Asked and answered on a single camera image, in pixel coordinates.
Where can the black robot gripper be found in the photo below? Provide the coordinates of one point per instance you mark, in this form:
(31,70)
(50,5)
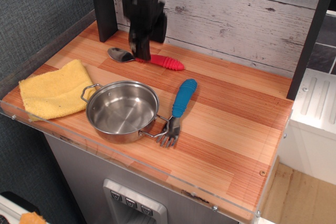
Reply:
(148,21)

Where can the red handled metal spoon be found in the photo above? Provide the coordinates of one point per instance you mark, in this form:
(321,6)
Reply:
(123,56)

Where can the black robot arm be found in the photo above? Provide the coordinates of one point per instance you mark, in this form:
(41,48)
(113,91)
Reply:
(148,21)

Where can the stainless steel pot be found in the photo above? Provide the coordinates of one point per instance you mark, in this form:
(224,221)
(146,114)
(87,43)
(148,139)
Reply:
(124,111)

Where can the yellow cloth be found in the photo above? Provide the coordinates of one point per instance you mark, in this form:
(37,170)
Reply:
(58,93)

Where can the clear acrylic edge guard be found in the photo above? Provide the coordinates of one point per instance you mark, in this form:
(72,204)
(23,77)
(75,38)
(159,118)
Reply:
(207,173)

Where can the silver dispenser panel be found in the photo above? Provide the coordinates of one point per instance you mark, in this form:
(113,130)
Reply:
(129,206)

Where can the white toy sink unit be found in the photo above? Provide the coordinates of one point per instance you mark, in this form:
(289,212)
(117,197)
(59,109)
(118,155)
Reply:
(308,143)

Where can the orange black object corner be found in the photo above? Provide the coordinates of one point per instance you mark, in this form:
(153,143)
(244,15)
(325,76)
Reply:
(25,218)

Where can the dark left post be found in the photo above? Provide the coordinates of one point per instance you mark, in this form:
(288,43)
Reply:
(106,18)

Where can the dark post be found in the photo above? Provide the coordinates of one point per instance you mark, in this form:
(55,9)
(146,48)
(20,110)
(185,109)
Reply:
(311,38)
(106,18)

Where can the blue handled metal fork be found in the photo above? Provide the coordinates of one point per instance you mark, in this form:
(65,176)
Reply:
(173,128)

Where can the dark right post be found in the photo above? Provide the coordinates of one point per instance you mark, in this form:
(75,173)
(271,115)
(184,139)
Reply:
(311,38)

